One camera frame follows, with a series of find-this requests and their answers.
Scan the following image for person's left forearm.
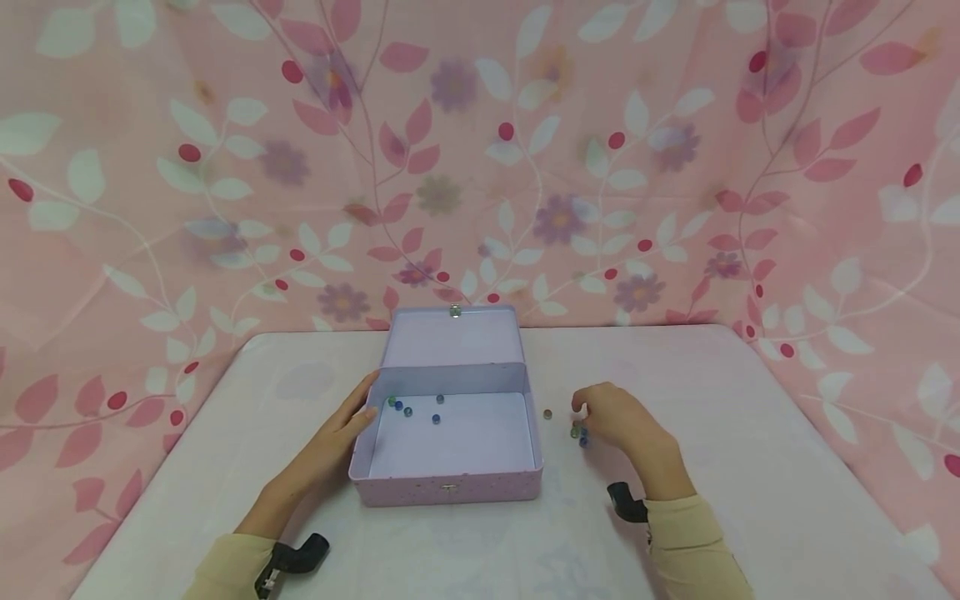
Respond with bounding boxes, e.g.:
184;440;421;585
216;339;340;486
182;485;313;600

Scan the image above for black wrist band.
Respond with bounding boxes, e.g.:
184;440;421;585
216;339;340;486
254;533;331;600
607;481;651;525

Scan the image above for lilac tin box with lid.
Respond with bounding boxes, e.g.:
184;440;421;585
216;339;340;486
347;304;545;508

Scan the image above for person's right forearm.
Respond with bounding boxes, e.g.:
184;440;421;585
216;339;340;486
643;492;756;600

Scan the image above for person's right hand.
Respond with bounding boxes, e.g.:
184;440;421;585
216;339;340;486
570;382;697;503

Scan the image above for person's left hand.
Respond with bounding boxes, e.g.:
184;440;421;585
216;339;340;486
272;372;383;507

